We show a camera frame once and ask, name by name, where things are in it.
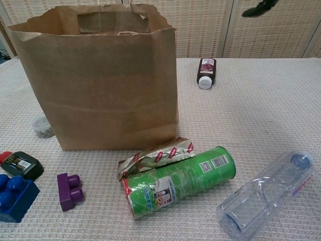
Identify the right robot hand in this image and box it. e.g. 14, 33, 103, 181
241, 0, 280, 18

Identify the gold red foil wrapper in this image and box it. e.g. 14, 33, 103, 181
115, 137, 197, 182

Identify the green chip can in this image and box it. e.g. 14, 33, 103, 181
121, 146, 237, 220

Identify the clear plastic bottle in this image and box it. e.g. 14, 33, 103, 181
216, 150, 315, 239

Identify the dark purple juice bottle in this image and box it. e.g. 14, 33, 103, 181
196, 58, 217, 90

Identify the brown paper bag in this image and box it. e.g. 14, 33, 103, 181
6, 5, 179, 151

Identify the black bottle red cap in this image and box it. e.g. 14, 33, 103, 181
0, 151, 45, 182

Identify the white woven tablecloth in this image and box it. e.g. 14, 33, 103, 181
0, 57, 321, 241

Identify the clear container of clips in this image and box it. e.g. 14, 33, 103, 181
30, 115, 55, 139

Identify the purple toy building block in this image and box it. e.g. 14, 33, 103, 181
56, 172, 84, 212

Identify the blue toy building block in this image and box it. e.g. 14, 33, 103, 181
0, 173, 41, 223

